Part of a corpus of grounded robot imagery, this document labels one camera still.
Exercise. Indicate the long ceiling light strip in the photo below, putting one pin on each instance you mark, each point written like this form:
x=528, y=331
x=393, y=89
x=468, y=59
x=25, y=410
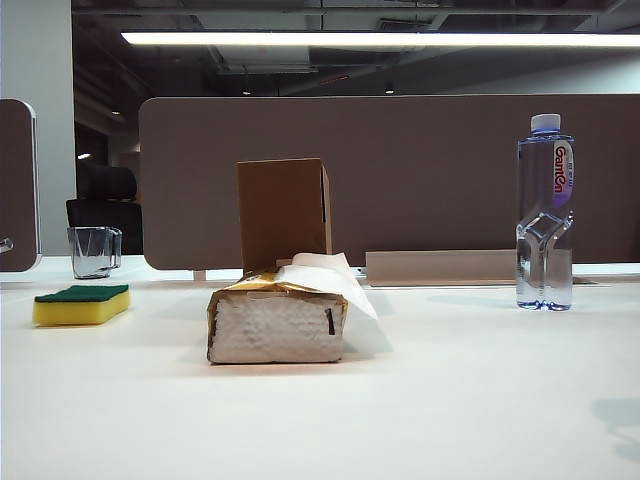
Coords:
x=380, y=39

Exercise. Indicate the white tissue sheet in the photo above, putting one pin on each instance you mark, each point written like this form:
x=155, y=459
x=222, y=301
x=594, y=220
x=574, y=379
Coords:
x=330, y=275

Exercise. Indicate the narrow brown desk divider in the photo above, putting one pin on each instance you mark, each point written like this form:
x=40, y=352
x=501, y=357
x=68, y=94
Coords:
x=17, y=190

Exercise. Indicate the brown cardboard box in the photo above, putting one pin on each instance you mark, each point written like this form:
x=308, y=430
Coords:
x=280, y=210

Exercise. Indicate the clear plastic water bottle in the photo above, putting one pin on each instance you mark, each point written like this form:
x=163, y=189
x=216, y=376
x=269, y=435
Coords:
x=544, y=200

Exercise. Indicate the wide brown desk divider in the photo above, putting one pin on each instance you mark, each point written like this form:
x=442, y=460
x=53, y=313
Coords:
x=425, y=175

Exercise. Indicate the tissue pack in yellow wrap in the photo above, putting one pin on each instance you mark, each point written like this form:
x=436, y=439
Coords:
x=275, y=330

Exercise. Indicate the clear glass mug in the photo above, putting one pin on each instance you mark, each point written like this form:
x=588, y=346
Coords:
x=92, y=252

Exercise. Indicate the small metal hook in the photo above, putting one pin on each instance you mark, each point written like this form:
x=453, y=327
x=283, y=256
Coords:
x=6, y=246

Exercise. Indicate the yellow sponge with green scourer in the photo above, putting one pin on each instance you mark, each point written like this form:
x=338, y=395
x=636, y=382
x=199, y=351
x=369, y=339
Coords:
x=75, y=310

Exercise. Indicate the black office chair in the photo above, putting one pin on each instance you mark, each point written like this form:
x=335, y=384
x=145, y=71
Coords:
x=107, y=200

